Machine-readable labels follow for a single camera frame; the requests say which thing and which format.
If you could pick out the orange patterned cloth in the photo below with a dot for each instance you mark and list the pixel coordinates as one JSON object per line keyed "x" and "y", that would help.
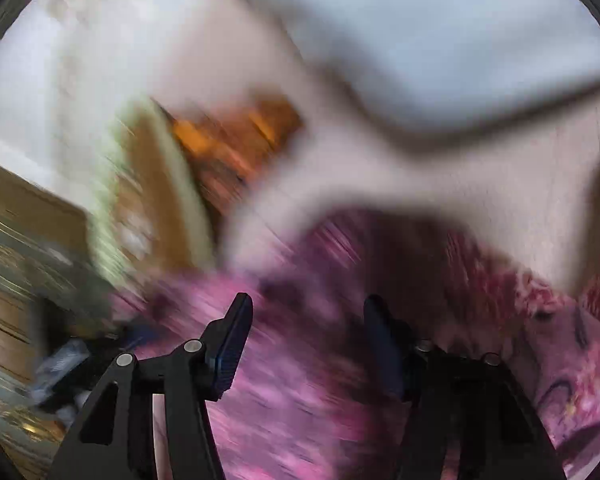
{"x": 230, "y": 145}

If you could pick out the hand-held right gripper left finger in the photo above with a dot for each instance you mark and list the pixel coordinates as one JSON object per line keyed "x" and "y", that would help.
{"x": 230, "y": 355}

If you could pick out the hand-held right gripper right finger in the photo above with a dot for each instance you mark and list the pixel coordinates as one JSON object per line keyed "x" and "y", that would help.
{"x": 387, "y": 360}

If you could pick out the brown printed pillow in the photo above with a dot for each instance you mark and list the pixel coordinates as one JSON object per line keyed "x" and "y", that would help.
{"x": 150, "y": 195}

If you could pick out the pink purple floral garment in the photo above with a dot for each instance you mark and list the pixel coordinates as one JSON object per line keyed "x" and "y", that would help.
{"x": 300, "y": 400}

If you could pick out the wooden wardrobe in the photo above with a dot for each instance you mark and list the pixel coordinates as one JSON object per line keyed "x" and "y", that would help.
{"x": 25, "y": 240}

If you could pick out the green patterned pillow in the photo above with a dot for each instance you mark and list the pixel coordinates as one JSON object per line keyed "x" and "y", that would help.
{"x": 105, "y": 200}

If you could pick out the pale pink bed sheet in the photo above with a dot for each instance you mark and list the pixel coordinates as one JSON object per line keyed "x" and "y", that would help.
{"x": 430, "y": 185}

